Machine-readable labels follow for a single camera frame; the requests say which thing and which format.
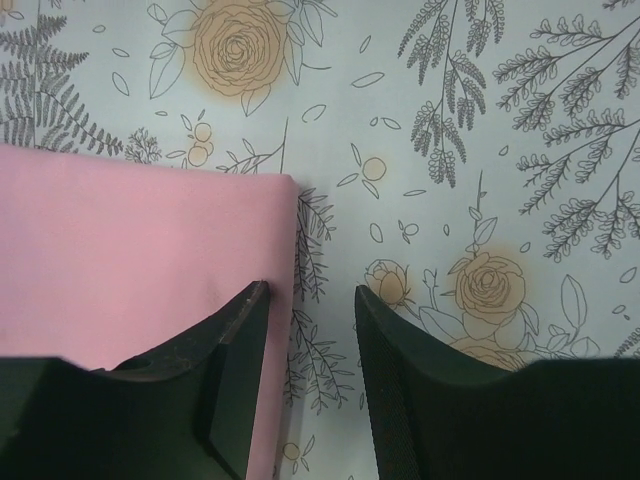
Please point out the pink t-shirt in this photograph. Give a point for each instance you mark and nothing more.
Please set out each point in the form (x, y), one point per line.
(102, 259)

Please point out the floral patterned table mat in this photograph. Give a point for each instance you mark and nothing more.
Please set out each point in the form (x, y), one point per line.
(475, 164)

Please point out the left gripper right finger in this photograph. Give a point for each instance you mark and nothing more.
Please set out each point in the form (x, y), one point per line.
(437, 413)

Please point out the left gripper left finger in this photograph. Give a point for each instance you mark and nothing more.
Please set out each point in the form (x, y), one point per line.
(184, 409)

